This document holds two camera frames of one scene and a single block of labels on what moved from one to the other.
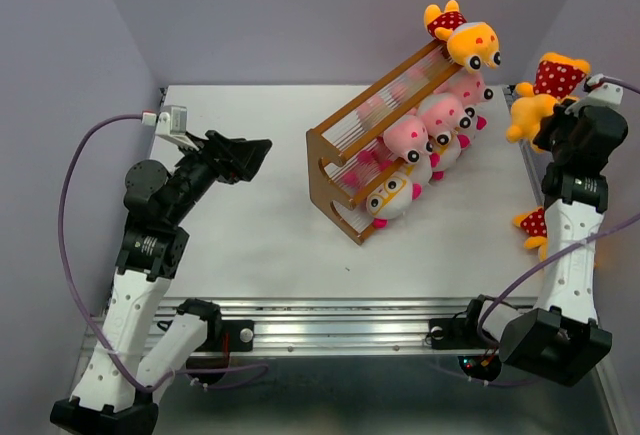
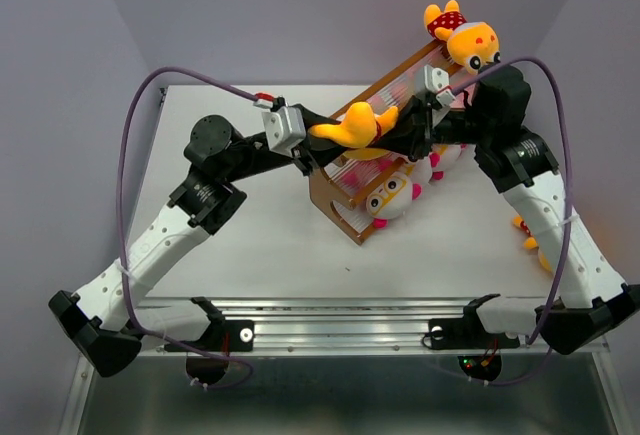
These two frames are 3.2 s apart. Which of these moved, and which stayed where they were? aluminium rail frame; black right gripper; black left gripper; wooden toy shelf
Moved: black left gripper; black right gripper
Stayed: wooden toy shelf; aluminium rail frame
